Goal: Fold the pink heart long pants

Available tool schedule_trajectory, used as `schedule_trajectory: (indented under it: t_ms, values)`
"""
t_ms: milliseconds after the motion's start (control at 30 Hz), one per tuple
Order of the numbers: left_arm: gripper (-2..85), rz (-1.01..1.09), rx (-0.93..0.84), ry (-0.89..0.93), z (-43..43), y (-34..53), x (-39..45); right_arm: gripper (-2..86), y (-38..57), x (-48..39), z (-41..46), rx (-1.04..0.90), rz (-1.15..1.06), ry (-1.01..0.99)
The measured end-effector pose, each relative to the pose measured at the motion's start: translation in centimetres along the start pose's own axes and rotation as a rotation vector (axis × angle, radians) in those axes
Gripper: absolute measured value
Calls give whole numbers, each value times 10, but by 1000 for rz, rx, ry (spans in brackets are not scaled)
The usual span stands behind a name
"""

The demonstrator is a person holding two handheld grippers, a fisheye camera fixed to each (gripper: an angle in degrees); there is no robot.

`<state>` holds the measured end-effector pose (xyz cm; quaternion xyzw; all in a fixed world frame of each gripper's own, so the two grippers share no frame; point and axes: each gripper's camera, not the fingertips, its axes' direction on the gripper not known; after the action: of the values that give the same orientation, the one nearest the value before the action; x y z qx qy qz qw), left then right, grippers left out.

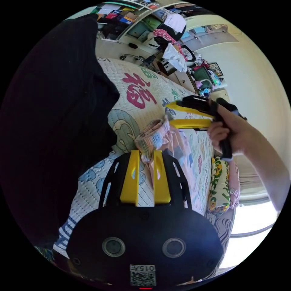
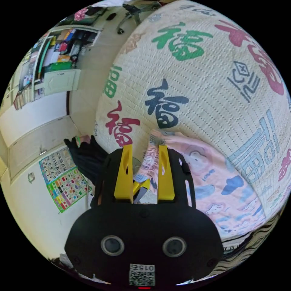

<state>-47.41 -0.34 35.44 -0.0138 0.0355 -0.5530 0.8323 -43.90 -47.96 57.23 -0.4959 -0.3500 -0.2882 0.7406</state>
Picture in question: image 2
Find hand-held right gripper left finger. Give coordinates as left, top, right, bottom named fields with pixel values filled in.
left=113, top=144, right=134, bottom=203

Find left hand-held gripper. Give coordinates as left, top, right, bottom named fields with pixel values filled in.
left=64, top=135, right=151, bottom=197

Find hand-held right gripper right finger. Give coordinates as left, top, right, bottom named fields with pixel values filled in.
left=157, top=145, right=176, bottom=201

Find pink heart long pants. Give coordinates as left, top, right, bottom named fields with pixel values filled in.
left=133, top=129, right=267, bottom=239

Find person's left hand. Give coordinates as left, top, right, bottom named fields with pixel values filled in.
left=76, top=135, right=91, bottom=147

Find colourful picture chart poster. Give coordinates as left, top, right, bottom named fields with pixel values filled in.
left=46, top=167, right=92, bottom=214

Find number chart poster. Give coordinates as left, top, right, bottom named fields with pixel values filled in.
left=38, top=147, right=79, bottom=185

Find bed with printed sheet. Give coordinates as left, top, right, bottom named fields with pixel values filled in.
left=94, top=0, right=291, bottom=239

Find beige cushion with black stripes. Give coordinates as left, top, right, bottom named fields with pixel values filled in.
left=204, top=211, right=285, bottom=280

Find white cupboard with shelves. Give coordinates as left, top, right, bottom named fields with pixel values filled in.
left=12, top=25, right=102, bottom=111

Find grey office chair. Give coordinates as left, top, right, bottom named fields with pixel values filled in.
left=116, top=2, right=162, bottom=35

